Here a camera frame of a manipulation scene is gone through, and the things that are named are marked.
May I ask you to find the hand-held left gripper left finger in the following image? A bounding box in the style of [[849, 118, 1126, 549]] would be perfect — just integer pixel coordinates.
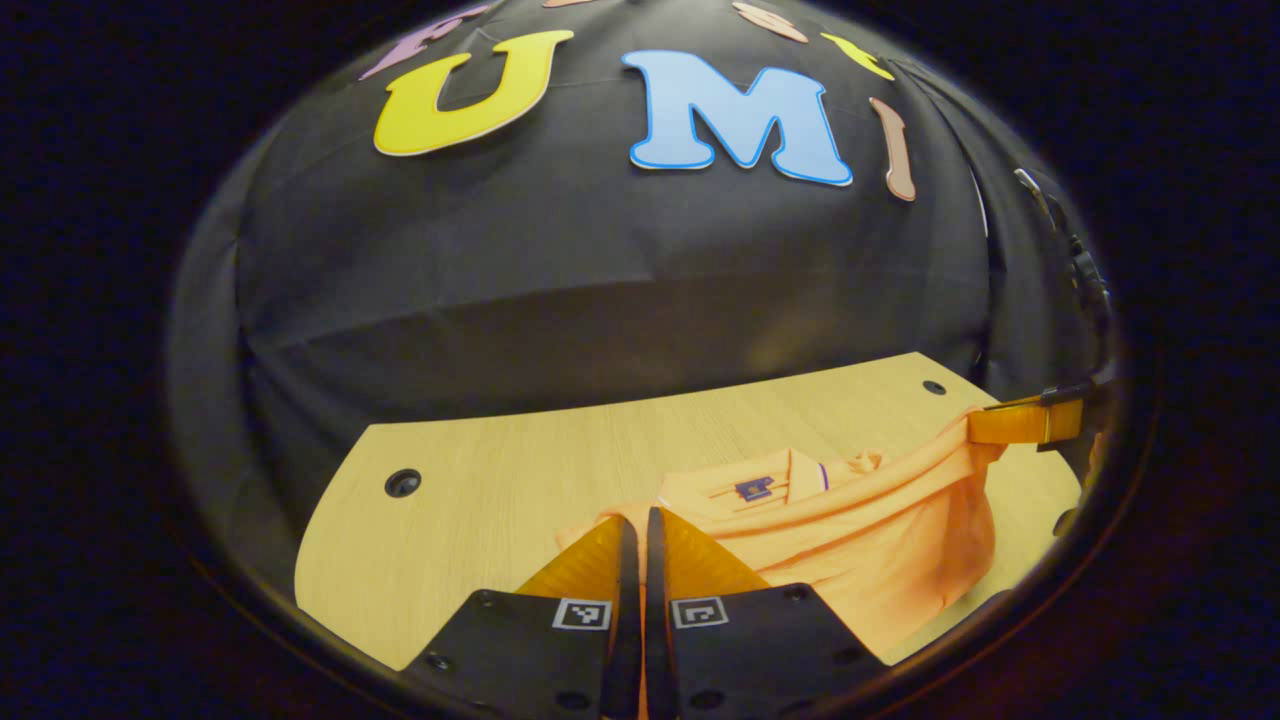
[[400, 515, 641, 720]]

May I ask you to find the black backdrop cloth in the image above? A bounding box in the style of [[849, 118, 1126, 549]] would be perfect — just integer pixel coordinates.
[[165, 0, 1111, 601]]

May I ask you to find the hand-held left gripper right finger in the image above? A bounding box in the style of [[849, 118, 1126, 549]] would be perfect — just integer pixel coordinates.
[[645, 507, 891, 720]]

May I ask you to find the orange polo T-shirt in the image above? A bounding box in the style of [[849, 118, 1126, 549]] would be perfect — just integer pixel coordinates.
[[555, 418, 1006, 666]]

